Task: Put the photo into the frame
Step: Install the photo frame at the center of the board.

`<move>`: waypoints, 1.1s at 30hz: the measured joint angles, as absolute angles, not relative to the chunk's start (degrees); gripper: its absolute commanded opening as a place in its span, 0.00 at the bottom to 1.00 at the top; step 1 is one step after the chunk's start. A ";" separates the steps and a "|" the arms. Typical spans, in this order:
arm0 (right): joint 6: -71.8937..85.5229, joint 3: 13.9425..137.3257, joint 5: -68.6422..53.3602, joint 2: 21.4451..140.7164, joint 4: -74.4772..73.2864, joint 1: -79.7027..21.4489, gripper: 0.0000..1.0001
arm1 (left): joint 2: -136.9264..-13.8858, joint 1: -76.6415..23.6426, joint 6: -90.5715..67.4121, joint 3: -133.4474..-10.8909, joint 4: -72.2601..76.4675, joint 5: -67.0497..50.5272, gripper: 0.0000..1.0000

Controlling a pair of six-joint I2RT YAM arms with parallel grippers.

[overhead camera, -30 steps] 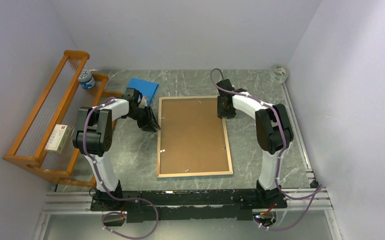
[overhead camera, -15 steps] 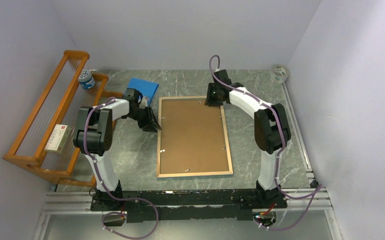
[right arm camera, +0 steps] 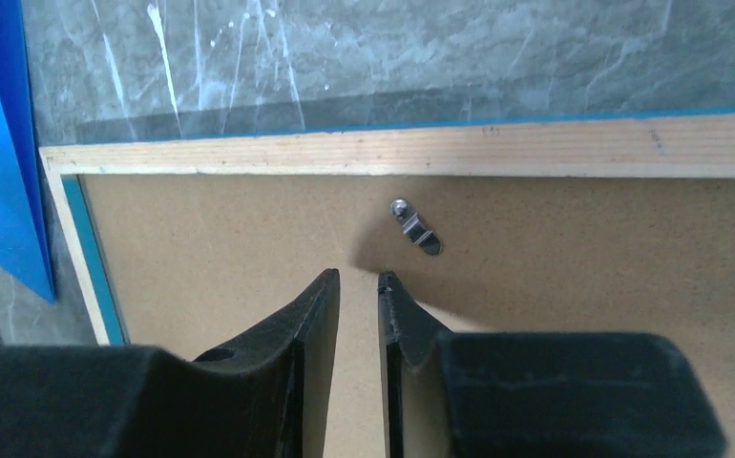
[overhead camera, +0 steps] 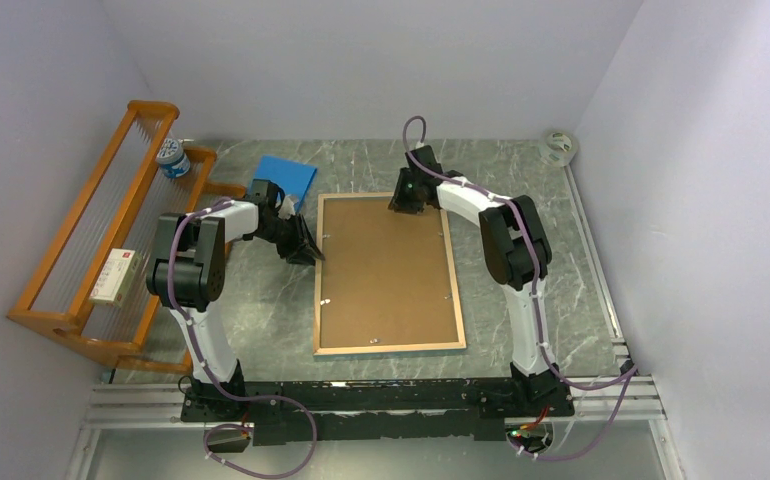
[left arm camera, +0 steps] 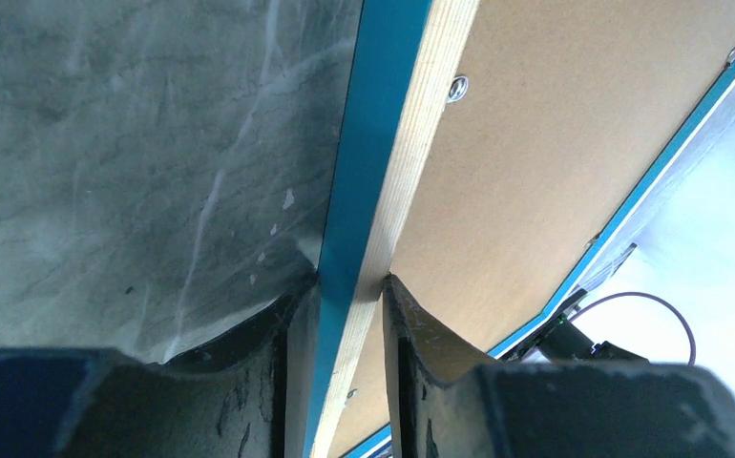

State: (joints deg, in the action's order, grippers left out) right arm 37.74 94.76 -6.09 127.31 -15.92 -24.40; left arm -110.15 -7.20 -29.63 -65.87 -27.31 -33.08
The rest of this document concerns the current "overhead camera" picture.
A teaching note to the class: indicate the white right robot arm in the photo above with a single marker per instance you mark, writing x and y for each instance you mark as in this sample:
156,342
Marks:
515,251

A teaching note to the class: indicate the blue white round tin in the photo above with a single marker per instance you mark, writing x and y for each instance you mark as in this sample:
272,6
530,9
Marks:
172,159

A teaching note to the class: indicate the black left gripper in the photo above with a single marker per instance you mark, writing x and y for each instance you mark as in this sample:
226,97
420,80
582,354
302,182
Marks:
302,238

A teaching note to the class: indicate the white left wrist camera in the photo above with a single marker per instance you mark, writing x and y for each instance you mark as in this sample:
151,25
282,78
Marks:
286,206

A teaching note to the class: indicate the brown cardboard backing board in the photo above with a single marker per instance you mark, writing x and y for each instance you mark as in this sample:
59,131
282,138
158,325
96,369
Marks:
385,272

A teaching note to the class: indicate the orange wooden rack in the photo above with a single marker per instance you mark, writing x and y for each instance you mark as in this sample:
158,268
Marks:
117,207

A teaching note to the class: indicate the clear tape roll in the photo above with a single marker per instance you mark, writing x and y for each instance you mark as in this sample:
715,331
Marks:
557,148

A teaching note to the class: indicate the white medicine box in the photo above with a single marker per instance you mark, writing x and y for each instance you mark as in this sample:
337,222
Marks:
114,281

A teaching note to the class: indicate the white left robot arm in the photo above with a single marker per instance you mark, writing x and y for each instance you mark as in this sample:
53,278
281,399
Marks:
187,269

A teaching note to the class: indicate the aluminium extrusion table rail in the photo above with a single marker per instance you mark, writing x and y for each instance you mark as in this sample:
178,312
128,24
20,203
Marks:
136,406

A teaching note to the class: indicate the blue wooden picture frame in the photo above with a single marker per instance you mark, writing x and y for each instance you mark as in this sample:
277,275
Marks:
385,348

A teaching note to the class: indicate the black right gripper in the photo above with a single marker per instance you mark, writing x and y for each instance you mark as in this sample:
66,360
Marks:
399,202

